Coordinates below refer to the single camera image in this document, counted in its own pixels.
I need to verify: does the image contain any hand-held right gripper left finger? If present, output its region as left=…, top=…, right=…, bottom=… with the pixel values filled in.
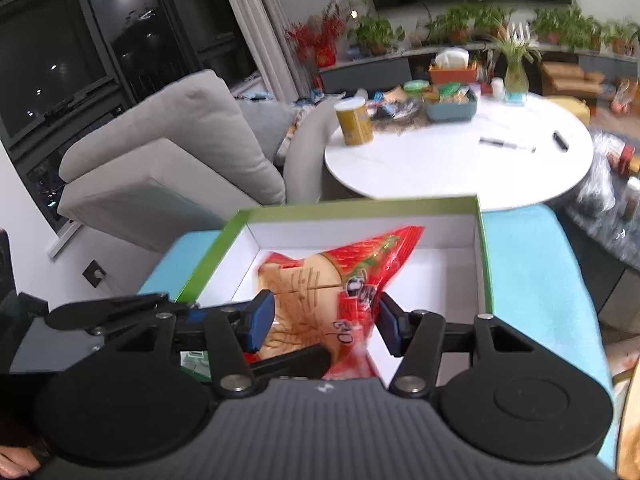
left=100, top=292, right=276, bottom=397

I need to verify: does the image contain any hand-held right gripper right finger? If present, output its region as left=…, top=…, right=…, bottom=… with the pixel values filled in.
left=378, top=292, right=549, bottom=397

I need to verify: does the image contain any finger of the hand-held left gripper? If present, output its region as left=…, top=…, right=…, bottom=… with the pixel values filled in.
left=175, top=307, right=221, bottom=326
left=44, top=292, right=174, bottom=336

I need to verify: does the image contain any red rice cracker packet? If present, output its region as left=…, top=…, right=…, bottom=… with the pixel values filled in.
left=254, top=225, right=426, bottom=386

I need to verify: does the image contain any green cardboard box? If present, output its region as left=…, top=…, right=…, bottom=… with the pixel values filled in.
left=175, top=195, right=494, bottom=386

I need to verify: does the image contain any person's left hand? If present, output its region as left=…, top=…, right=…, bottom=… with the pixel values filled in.
left=0, top=444, right=42, bottom=479

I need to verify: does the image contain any grey sofa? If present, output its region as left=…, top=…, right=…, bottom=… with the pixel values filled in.
left=57, top=69, right=287, bottom=256

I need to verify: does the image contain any white round table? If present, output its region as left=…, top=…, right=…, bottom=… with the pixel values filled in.
left=323, top=91, right=595, bottom=212

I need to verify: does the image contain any grey chair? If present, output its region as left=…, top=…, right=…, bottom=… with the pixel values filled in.
left=283, top=99, right=347, bottom=206

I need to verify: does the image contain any grey pillow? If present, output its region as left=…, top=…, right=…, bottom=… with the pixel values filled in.
left=234, top=97, right=297, bottom=162

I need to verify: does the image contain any yellow can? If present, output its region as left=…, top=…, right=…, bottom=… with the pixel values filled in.
left=333, top=98, right=375, bottom=147

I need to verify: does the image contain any pile of snack wrappers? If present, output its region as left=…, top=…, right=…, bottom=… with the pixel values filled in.
left=366, top=87, right=427, bottom=135

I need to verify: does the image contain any black pen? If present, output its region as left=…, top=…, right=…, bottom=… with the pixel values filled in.
left=478, top=137, right=537, bottom=154

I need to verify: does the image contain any teal snack tray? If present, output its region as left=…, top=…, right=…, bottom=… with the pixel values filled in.
left=422, top=86, right=479, bottom=124

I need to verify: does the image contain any dark marble table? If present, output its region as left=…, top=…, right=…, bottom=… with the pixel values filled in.
left=554, top=129, right=640, bottom=272

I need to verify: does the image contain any clear plastic bag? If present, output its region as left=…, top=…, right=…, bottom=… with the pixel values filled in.
left=574, top=131, right=622, bottom=217

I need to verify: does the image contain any orange tissue box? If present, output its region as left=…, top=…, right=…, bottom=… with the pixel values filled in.
left=427, top=49, right=479, bottom=86

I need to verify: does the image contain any dark window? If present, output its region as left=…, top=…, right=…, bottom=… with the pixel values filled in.
left=0, top=0, right=262, bottom=233

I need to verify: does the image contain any brown jar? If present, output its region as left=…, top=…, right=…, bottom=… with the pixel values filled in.
left=621, top=176, right=640, bottom=222

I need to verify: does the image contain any glass vase with plant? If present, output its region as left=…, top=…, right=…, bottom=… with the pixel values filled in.
left=491, top=24, right=545, bottom=97

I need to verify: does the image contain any yellow stool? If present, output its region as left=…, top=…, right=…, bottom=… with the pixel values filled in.
left=544, top=94, right=592, bottom=127

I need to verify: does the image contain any red carton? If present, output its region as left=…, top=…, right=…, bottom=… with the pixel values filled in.
left=606, top=141, right=637, bottom=177

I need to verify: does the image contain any potted green plant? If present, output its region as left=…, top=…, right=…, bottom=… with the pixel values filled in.
left=600, top=19, right=640, bottom=57
left=349, top=14, right=406, bottom=57
left=531, top=6, right=602, bottom=52
left=434, top=4, right=517, bottom=45

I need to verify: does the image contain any red flower plant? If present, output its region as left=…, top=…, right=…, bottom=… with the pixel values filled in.
left=284, top=2, right=352, bottom=67

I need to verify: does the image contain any beige curtain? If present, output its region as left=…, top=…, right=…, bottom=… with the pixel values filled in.
left=214, top=0, right=302, bottom=102

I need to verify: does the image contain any open cardboard box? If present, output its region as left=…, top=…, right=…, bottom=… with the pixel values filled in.
left=541, top=61, right=607, bottom=97

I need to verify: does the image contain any bag of fruit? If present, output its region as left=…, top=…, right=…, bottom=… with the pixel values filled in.
left=611, top=79, right=634, bottom=114

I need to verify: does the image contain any wall socket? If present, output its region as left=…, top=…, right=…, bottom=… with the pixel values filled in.
left=82, top=259, right=107, bottom=289

